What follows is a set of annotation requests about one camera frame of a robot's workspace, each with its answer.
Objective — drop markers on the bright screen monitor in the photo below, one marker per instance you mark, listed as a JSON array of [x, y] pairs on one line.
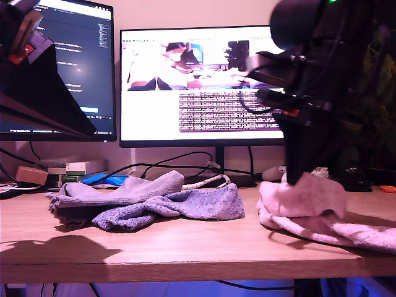
[[148, 114]]

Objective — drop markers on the small green label box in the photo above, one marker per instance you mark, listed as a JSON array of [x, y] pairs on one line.
[[72, 179]]

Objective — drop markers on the black flat device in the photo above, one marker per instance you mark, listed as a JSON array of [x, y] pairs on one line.
[[15, 194]]

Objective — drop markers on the flat white box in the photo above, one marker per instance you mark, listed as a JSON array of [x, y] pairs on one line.
[[57, 170]]

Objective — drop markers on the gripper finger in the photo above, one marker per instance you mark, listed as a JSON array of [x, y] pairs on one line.
[[28, 119], [321, 142], [43, 86], [294, 148]]

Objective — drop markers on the pale round controller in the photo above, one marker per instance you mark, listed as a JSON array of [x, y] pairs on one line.
[[272, 174]]

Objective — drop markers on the orange object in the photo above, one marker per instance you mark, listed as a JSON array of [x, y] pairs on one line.
[[388, 188]]

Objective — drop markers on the black wallet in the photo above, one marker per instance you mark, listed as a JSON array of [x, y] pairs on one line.
[[359, 187]]

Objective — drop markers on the white game controller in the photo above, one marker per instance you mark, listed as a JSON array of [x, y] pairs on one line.
[[320, 171]]

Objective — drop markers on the pink fluffy sock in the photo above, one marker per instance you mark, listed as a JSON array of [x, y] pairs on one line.
[[309, 198], [365, 238]]

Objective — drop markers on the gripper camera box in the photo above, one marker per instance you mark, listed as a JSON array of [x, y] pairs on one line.
[[272, 69]]

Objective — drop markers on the blue plastic packet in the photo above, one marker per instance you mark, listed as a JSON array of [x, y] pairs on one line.
[[105, 179]]

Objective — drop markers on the black monitor stand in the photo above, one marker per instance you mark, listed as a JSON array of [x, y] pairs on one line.
[[220, 157]]

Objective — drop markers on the green leafy houseplant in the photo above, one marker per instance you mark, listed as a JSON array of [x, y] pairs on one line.
[[385, 69]]

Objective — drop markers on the dark code screen monitor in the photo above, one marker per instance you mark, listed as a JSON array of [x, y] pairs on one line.
[[92, 62]]

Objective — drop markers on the pale grey flat object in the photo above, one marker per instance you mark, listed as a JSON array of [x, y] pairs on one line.
[[58, 161]]

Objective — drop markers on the white box green label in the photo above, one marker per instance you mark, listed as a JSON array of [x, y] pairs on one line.
[[92, 167]]

